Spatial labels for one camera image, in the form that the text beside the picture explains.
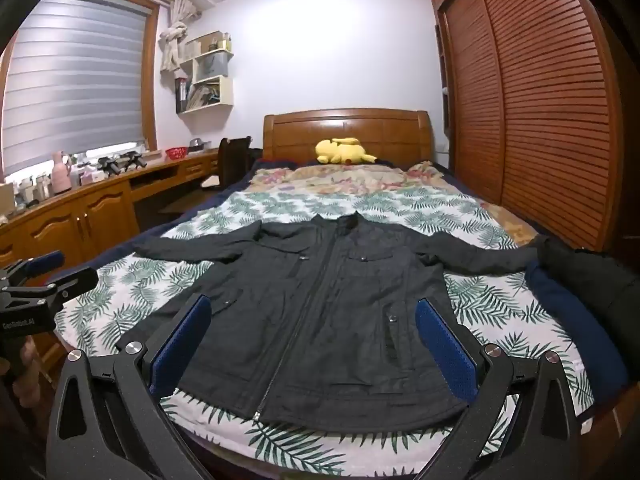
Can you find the black zip jacket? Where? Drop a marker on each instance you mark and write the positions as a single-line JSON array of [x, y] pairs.
[[325, 310]]

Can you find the tied beige curtain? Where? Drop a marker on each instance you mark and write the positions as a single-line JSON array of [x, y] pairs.
[[172, 35]]

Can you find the group of small jars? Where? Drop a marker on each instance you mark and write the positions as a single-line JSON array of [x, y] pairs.
[[32, 191]]

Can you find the bed with leaf-print cover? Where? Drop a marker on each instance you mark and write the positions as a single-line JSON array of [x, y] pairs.
[[125, 280]]

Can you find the silver bowl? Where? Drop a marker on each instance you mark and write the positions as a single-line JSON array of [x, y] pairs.
[[199, 144]]

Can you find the wooden bed headboard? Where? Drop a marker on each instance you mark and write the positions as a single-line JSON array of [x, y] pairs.
[[380, 132]]

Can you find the navy blue cloth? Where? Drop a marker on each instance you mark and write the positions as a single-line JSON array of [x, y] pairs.
[[575, 330]]

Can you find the pink jug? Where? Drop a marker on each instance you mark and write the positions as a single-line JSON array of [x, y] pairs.
[[61, 175]]

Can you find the wooden desk cabinet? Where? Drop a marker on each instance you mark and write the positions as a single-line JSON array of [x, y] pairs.
[[55, 225]]

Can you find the floral quilt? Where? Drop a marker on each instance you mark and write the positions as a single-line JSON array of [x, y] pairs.
[[350, 177]]

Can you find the yellow plush toy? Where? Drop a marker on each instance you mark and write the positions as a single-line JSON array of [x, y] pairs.
[[342, 151]]

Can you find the person's left hand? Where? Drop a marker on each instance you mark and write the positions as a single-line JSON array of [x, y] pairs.
[[29, 365]]

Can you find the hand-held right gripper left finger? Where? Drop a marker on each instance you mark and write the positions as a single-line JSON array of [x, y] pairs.
[[180, 345]]

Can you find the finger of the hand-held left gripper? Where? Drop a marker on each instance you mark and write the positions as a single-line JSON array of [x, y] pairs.
[[65, 284], [45, 261]]

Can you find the black padded garment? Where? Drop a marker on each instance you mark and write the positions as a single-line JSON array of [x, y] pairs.
[[590, 280]]

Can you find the white wall shelf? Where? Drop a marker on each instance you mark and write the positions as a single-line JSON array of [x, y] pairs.
[[227, 92]]

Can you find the dark wooden chair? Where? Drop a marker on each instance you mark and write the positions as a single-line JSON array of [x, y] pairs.
[[232, 160]]

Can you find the grey window blind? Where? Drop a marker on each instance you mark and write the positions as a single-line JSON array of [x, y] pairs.
[[75, 85]]

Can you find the red basket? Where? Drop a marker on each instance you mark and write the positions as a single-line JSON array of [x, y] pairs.
[[176, 153]]

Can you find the wooden louvered wardrobe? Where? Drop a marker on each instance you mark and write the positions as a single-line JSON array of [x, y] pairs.
[[540, 110]]

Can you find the black gadget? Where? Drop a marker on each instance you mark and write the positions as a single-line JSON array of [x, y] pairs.
[[110, 166], [134, 161]]

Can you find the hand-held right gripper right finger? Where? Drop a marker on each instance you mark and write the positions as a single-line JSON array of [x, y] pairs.
[[445, 350]]

